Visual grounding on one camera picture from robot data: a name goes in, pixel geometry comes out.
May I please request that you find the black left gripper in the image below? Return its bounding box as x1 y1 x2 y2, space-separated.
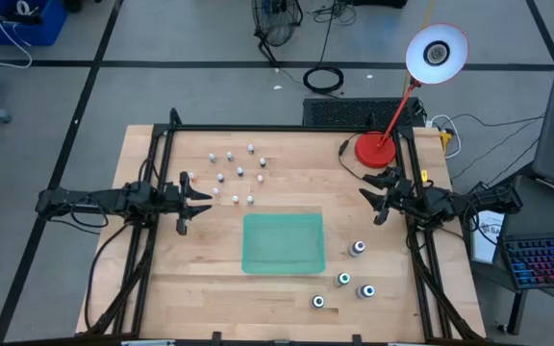
160 171 214 236

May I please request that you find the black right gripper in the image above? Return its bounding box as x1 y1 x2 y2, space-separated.
358 167 425 226

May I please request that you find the red desk lamp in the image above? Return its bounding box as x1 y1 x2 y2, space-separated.
353 22 470 170

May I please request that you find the black mesh computer case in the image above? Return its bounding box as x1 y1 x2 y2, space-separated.
302 97 426 129

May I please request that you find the teal translucent plastic bin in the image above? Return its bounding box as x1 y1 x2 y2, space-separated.
240 212 327 276

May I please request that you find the white paper sheet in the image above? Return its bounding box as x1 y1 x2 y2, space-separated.
468 209 506 264

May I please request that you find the dark computer desk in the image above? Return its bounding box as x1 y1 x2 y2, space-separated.
468 172 554 337

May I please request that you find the backlit computer keyboard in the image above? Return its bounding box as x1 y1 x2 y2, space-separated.
501 234 554 291

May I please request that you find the black floor fan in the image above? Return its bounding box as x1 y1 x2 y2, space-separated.
251 0 304 67

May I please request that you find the blue plastic tote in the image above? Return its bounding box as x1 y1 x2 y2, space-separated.
0 0 69 48

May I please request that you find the black lamp power cable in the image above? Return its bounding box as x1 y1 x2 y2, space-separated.
337 133 372 183

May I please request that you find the white looped cable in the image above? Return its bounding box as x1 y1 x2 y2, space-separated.
428 113 464 161

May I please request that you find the black aluminium table frame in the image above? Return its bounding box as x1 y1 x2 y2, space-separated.
75 108 488 345

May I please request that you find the coiled black floor cable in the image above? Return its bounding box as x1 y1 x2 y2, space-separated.
302 65 345 95

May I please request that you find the thin black floor cable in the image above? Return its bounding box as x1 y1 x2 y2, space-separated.
442 111 547 189

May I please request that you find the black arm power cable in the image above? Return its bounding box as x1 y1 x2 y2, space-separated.
83 218 137 334

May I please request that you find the yellow hanging cord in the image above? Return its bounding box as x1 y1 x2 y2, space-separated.
401 0 438 97

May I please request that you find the white floor cable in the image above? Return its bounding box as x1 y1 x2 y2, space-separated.
0 0 34 69

